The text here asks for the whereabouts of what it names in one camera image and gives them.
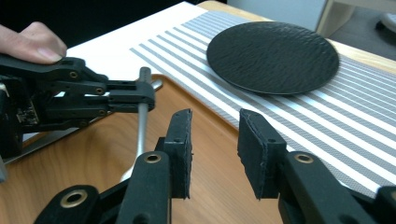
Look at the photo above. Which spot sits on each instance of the silver table knife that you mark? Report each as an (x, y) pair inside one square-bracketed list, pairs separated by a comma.
[(46, 142)]

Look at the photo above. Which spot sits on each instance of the dark chair base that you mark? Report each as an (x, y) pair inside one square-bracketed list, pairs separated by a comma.
[(387, 21)]

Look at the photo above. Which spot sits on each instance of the black curtain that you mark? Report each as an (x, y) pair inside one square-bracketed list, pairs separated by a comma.
[(93, 15)]

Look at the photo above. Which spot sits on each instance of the black textured plate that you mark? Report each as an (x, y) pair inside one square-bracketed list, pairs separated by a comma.
[(274, 59)]

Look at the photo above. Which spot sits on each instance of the grey striped placemat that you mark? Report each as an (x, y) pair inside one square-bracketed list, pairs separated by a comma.
[(342, 124)]

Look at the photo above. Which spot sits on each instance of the brown wooden tray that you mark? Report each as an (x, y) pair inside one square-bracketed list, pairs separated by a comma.
[(93, 161)]

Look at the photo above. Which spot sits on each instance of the silver fork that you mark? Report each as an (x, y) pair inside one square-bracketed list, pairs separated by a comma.
[(142, 130)]

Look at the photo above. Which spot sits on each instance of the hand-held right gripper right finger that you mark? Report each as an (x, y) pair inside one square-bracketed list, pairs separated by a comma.
[(264, 155)]

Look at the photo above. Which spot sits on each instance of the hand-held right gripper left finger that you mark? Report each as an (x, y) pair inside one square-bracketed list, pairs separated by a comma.
[(149, 186)]

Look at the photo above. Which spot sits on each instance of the light wooden desk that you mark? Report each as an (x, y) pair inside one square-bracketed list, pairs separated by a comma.
[(334, 15)]

